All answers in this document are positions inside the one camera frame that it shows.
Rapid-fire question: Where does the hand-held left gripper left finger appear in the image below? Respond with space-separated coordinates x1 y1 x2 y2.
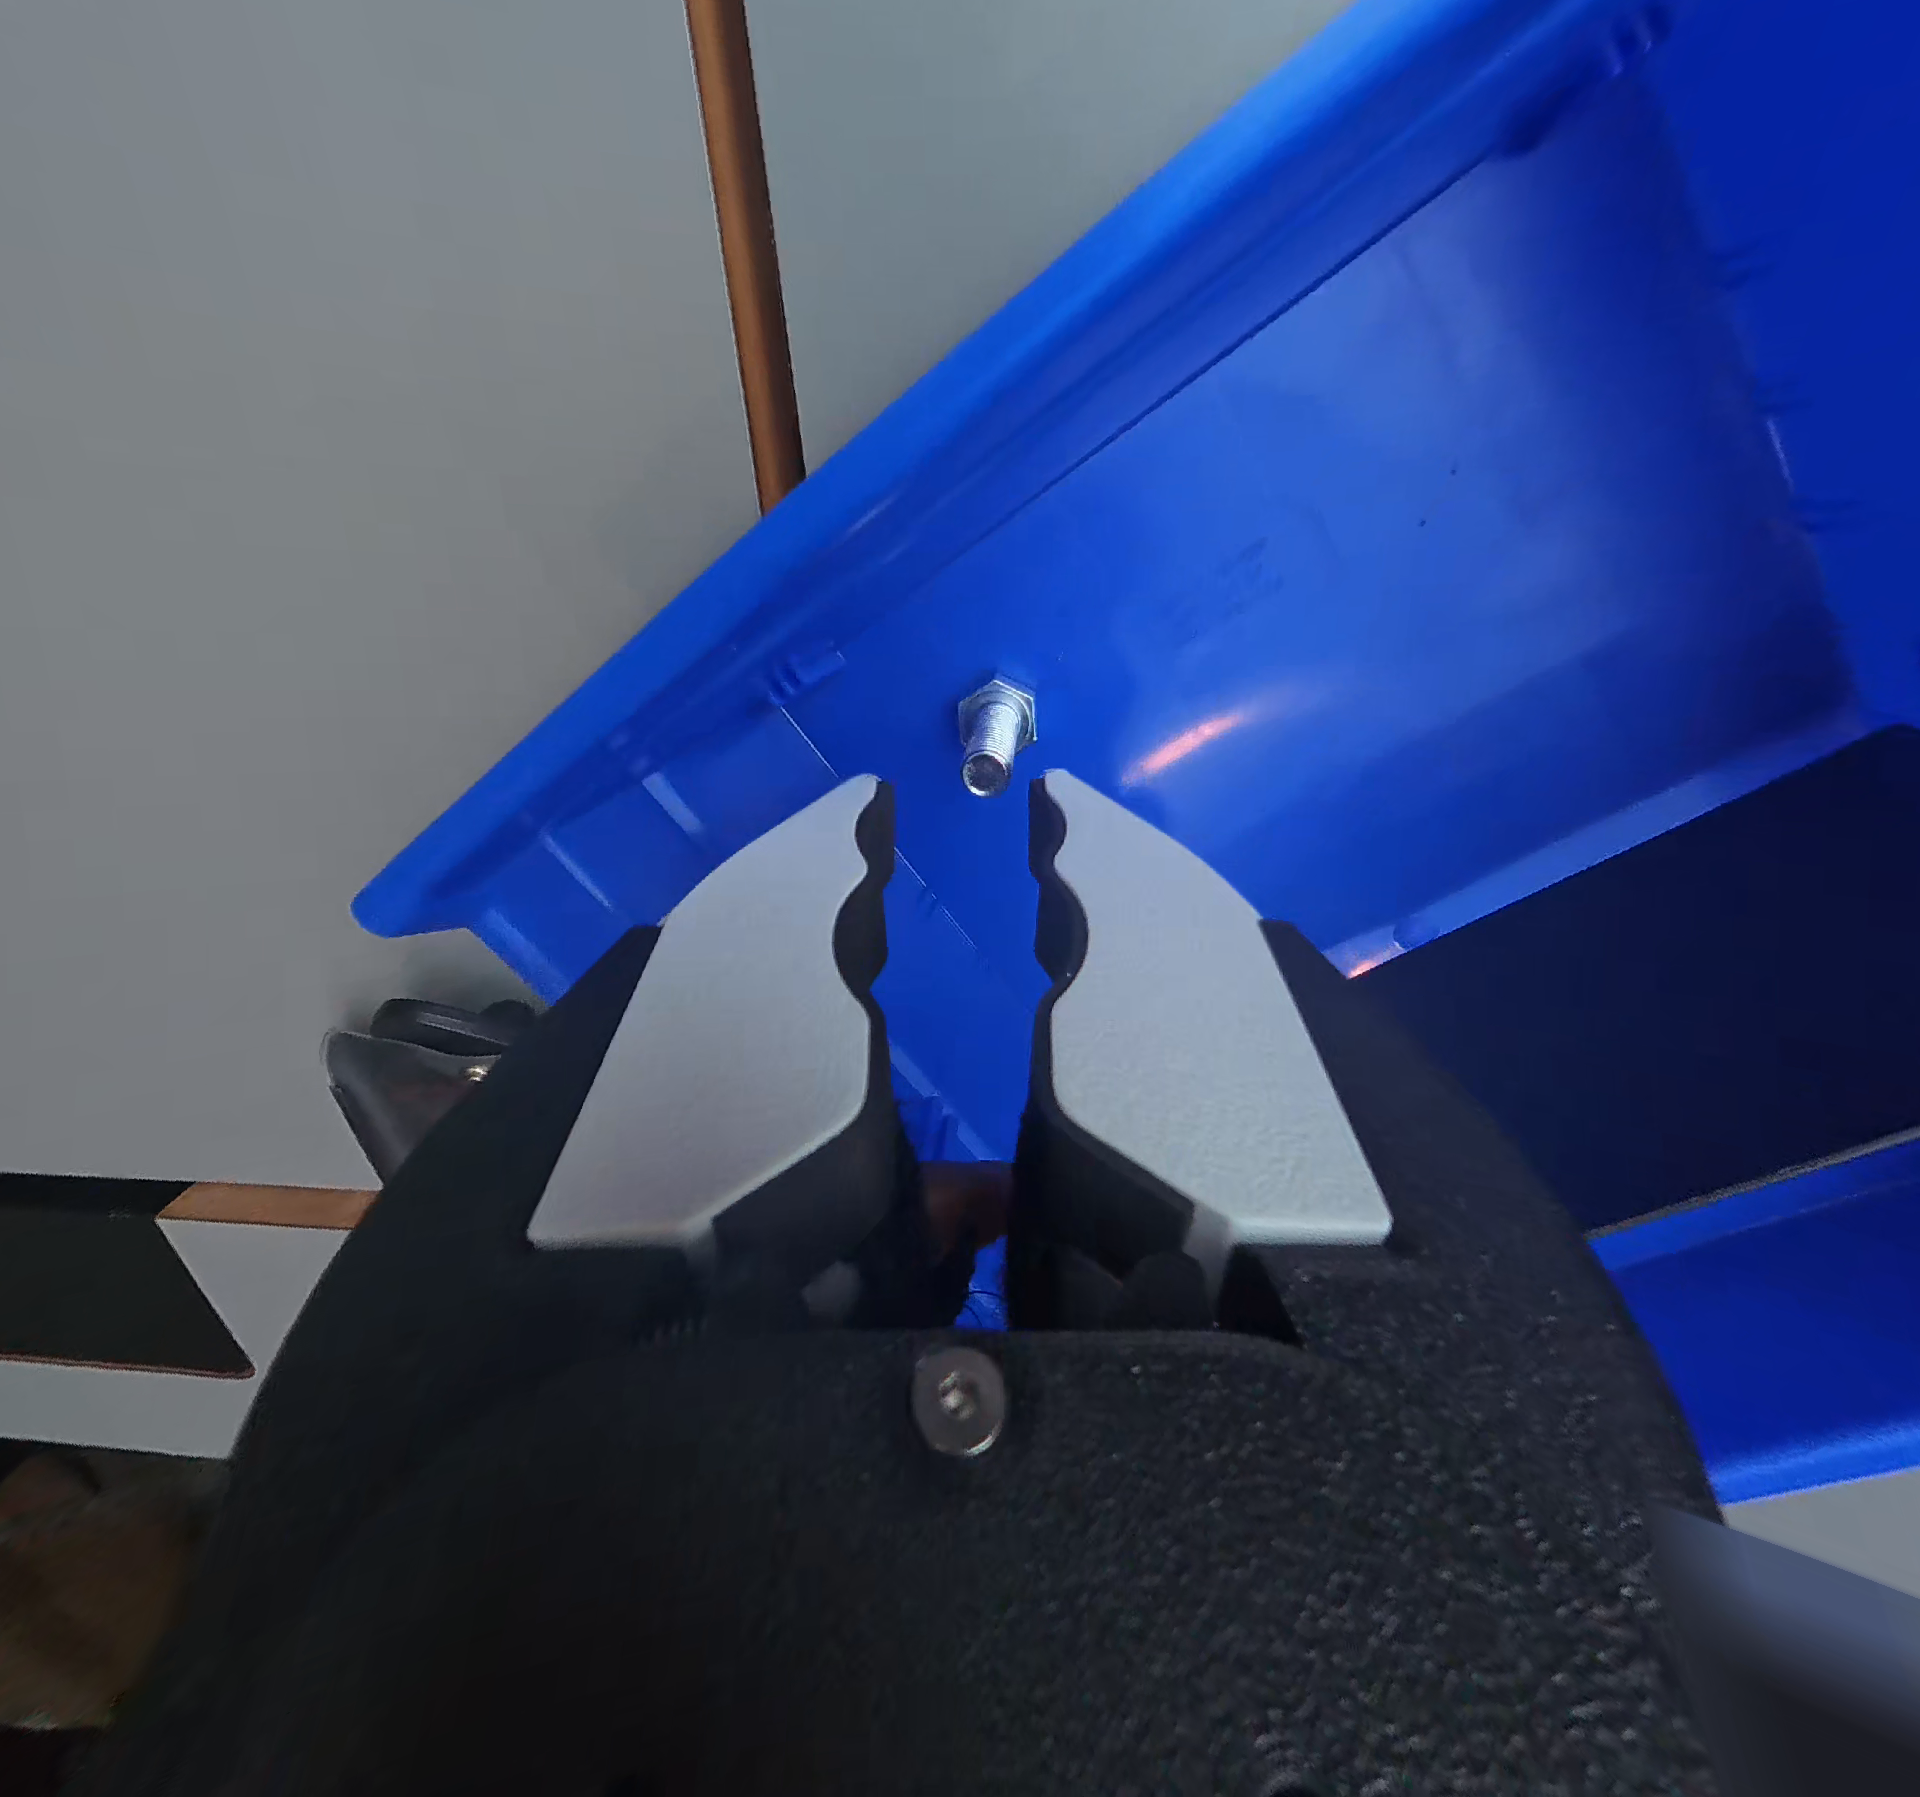
526 775 907 1251

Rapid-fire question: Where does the grey metal desk clamp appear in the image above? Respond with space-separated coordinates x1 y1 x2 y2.
323 994 539 1185

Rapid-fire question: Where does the blue plastic bin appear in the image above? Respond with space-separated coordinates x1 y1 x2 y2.
352 0 1920 1506

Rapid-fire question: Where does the silver hex bolt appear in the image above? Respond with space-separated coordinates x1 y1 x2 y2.
960 679 1041 799

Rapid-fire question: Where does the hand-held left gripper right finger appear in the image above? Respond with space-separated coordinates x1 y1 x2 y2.
1020 770 1395 1251

